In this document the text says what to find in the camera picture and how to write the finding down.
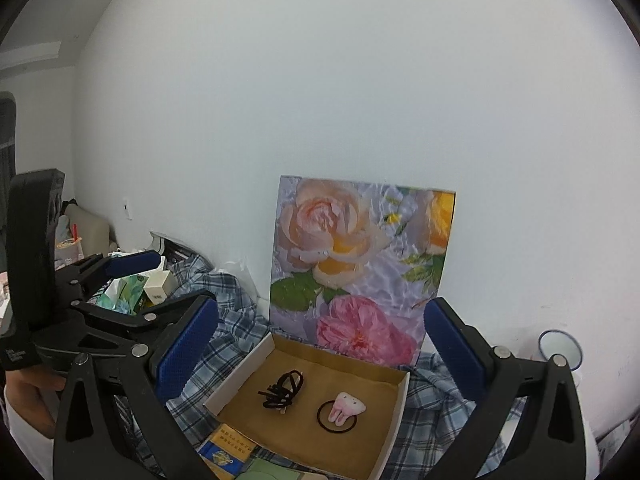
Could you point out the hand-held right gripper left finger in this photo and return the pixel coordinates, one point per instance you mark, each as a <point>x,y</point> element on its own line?
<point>186,345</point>

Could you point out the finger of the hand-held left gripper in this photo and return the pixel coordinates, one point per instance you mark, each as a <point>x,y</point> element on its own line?
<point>132,262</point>
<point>150,316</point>

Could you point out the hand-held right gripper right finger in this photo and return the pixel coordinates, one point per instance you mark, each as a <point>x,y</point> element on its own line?
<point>452,347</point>

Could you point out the blue and yellow cigarette pack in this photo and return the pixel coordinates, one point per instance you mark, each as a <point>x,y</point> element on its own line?
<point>227,447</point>

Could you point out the cardboard box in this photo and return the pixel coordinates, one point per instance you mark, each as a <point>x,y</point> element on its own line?
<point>305,405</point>

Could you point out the person's left hand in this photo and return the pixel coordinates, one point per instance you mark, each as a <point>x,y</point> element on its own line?
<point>30,400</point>

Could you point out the small white carton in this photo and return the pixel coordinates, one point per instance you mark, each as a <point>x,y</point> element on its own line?
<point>157,285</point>

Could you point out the drink cup with red straw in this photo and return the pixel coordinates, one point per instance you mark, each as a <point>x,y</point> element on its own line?
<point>70,247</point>

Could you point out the beige cushion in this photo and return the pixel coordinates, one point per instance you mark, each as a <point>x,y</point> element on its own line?
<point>90,230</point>

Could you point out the blue plaid shirt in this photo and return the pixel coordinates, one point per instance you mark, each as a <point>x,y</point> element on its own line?
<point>240,320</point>

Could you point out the white enamel mug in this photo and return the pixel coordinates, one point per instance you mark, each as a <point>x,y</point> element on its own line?
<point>562,350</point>

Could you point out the floral printed box lid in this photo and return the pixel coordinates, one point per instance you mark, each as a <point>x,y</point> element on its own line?
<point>350,260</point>

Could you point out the crumpled printed papers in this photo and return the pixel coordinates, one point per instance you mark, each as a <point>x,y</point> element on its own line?
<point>615,440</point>

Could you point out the white wall socket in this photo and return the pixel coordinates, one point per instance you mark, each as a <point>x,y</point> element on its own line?
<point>128,208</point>

